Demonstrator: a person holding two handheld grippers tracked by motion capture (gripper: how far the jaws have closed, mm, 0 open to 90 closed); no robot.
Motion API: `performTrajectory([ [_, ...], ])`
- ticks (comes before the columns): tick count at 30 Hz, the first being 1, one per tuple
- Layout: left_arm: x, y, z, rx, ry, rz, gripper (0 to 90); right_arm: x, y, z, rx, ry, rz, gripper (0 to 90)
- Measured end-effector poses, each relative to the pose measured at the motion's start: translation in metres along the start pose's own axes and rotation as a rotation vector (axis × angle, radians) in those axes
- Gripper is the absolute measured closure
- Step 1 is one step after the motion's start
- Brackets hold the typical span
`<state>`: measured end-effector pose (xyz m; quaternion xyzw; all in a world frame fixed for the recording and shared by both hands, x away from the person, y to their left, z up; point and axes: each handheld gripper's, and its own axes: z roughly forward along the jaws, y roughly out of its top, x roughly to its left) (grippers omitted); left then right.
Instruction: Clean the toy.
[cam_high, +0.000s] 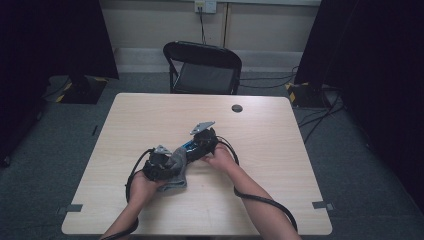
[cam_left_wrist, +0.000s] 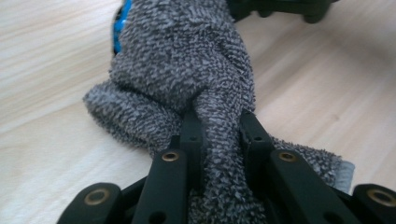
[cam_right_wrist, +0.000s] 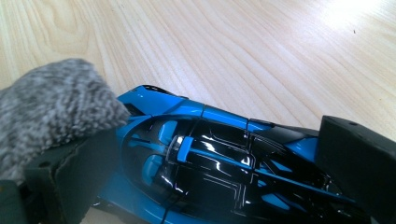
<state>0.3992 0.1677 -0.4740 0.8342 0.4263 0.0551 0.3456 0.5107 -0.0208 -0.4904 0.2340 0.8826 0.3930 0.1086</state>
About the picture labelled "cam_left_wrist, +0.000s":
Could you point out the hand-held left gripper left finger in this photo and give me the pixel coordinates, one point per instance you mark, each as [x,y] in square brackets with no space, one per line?
[169,186]

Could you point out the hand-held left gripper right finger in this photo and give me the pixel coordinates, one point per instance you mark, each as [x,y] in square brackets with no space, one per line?
[286,189]

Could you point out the grey terry cloth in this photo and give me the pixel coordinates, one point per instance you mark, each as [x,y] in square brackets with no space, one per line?
[180,62]

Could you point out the blue toy car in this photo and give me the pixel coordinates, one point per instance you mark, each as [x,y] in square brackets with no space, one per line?
[120,28]

